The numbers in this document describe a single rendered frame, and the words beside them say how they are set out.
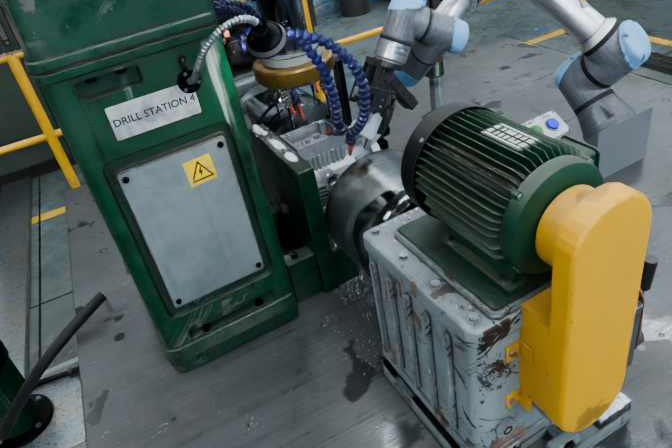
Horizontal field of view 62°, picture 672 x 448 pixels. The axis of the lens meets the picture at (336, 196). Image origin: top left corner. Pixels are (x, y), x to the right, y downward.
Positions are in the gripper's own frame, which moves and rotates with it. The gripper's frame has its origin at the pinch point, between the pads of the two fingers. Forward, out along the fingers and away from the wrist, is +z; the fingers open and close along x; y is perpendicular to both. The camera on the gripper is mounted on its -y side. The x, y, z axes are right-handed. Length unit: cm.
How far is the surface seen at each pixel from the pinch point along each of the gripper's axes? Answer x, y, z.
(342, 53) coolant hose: 16.8, 24.4, -20.1
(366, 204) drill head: 27.6, 16.3, 4.6
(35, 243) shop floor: -226, 46, 153
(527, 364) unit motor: 68, 11, 10
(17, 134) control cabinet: -321, 58, 118
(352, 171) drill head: 17.9, 14.8, 1.6
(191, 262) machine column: 13, 41, 27
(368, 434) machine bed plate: 47, 14, 42
